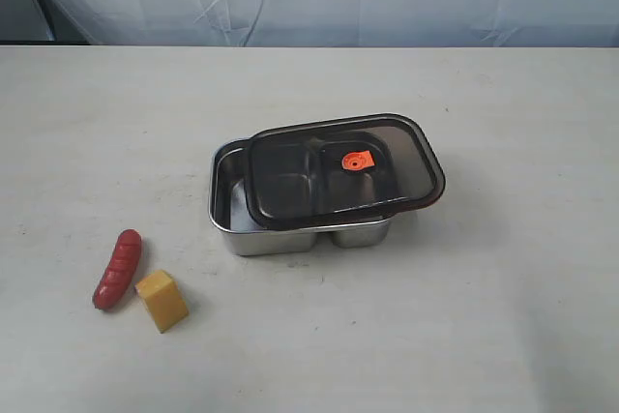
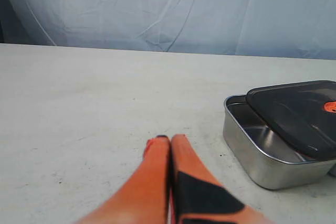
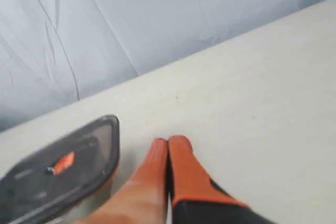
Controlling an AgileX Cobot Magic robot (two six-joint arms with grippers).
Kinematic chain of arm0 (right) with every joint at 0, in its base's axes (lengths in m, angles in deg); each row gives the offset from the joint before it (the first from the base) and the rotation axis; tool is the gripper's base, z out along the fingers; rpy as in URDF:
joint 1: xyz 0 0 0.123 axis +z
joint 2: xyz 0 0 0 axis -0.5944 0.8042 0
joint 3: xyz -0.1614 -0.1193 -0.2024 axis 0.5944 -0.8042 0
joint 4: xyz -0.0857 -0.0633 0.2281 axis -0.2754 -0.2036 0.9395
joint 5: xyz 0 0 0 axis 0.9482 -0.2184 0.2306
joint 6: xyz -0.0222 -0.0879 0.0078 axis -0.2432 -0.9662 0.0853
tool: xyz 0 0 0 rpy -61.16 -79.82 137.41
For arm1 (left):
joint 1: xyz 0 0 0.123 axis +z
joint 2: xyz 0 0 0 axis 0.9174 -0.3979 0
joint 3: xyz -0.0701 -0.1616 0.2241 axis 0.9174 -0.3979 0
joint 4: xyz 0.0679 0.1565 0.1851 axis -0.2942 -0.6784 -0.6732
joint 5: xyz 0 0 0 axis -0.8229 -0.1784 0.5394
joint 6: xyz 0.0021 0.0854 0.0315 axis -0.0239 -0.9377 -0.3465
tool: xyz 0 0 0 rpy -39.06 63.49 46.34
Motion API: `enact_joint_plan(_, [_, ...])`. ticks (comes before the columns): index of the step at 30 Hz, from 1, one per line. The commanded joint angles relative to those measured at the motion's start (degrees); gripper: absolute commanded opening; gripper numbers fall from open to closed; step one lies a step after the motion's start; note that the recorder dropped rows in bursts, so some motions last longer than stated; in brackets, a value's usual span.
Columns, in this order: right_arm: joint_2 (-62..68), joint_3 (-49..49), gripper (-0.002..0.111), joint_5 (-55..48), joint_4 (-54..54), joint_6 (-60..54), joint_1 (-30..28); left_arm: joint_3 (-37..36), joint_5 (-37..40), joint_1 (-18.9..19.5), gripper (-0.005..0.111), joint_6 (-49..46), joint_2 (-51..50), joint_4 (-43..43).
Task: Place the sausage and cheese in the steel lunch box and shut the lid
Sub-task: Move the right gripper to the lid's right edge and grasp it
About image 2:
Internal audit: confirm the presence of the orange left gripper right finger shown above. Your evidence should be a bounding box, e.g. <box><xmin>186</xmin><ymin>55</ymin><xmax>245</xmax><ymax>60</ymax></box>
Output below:
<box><xmin>171</xmin><ymin>134</ymin><xmax>271</xmax><ymax>223</ymax></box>

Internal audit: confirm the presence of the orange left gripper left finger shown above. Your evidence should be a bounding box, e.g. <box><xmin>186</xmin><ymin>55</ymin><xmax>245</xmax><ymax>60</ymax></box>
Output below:
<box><xmin>77</xmin><ymin>135</ymin><xmax>170</xmax><ymax>223</ymax></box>

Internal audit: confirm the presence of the dark lid with orange seal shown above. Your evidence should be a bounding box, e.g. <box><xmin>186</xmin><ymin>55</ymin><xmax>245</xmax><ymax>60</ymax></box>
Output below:
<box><xmin>246</xmin><ymin>80</ymin><xmax>335</xmax><ymax>161</ymax></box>

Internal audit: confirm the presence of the steel two-compartment lunch box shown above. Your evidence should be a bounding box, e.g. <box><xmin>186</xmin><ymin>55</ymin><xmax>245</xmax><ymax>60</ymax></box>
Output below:
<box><xmin>223</xmin><ymin>95</ymin><xmax>335</xmax><ymax>190</ymax></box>

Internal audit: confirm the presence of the white backdrop cloth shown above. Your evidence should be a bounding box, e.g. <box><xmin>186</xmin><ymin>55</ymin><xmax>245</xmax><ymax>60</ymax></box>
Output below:
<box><xmin>1</xmin><ymin>0</ymin><xmax>335</xmax><ymax>59</ymax></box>

